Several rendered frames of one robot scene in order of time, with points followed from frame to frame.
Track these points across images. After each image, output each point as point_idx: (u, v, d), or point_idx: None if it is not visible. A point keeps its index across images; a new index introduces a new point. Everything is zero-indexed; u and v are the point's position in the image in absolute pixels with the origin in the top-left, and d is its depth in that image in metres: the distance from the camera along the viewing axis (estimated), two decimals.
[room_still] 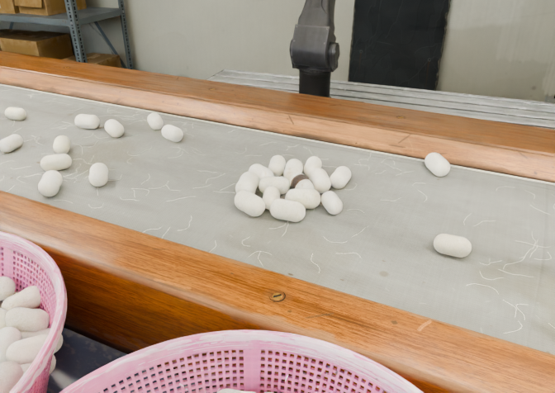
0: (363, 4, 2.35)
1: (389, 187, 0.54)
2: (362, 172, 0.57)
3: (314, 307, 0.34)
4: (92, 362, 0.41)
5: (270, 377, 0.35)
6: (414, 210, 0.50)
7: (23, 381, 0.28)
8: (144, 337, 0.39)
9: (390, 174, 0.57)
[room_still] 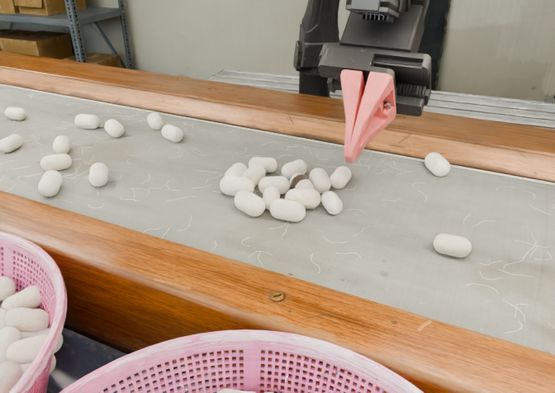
0: None
1: (389, 187, 0.54)
2: (362, 172, 0.57)
3: (314, 307, 0.34)
4: (92, 362, 0.41)
5: (270, 377, 0.35)
6: (414, 210, 0.50)
7: (23, 381, 0.28)
8: (144, 337, 0.39)
9: (390, 174, 0.57)
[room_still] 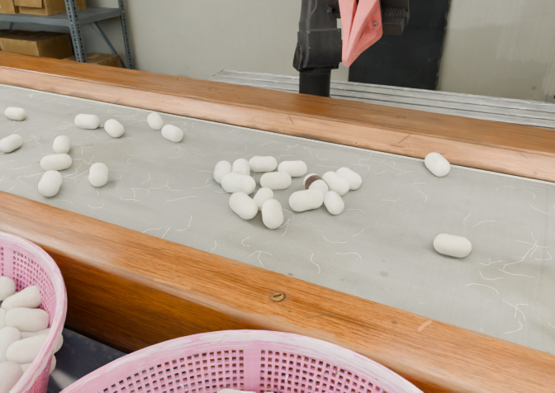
0: None
1: (389, 187, 0.54)
2: (362, 172, 0.57)
3: (314, 307, 0.34)
4: (92, 362, 0.41)
5: (270, 377, 0.35)
6: (414, 210, 0.50)
7: (23, 381, 0.28)
8: (144, 337, 0.39)
9: (390, 174, 0.57)
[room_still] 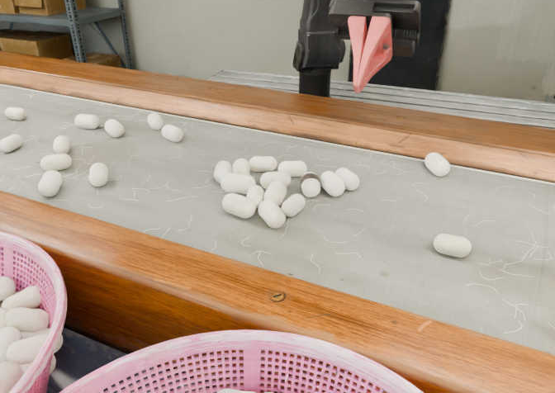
0: None
1: (389, 187, 0.54)
2: (362, 172, 0.57)
3: (314, 307, 0.34)
4: (92, 362, 0.41)
5: (270, 377, 0.35)
6: (414, 210, 0.50)
7: (23, 381, 0.28)
8: (144, 337, 0.39)
9: (390, 174, 0.57)
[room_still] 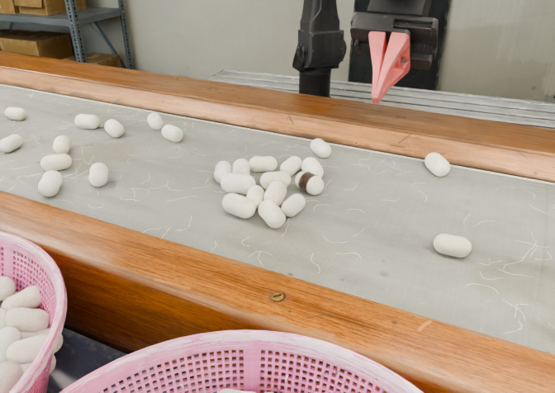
0: (363, 4, 2.35)
1: (389, 187, 0.54)
2: (362, 172, 0.57)
3: (314, 307, 0.34)
4: (92, 362, 0.41)
5: (270, 377, 0.35)
6: (414, 210, 0.50)
7: (23, 381, 0.28)
8: (144, 337, 0.39)
9: (390, 174, 0.57)
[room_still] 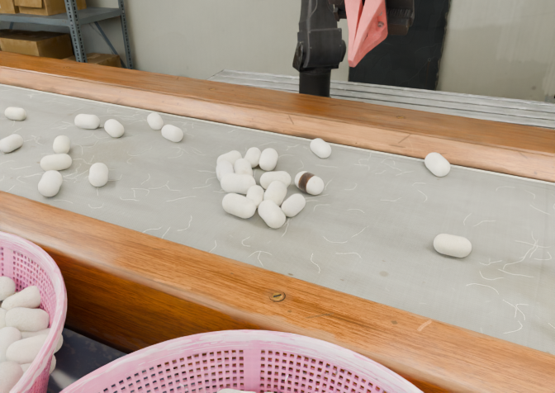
0: None
1: (389, 187, 0.54)
2: (362, 172, 0.57)
3: (314, 307, 0.34)
4: (92, 362, 0.41)
5: (270, 377, 0.35)
6: (414, 210, 0.50)
7: (23, 381, 0.28)
8: (144, 337, 0.39)
9: (390, 174, 0.57)
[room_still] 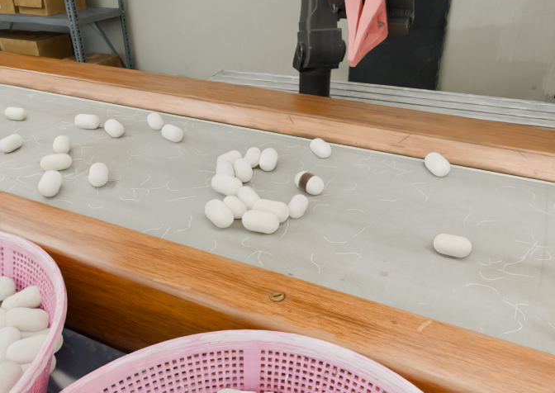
0: None
1: (389, 187, 0.54)
2: (362, 172, 0.57)
3: (314, 307, 0.34)
4: (92, 362, 0.41)
5: (270, 377, 0.35)
6: (414, 210, 0.50)
7: (23, 381, 0.28)
8: (144, 337, 0.39)
9: (390, 174, 0.57)
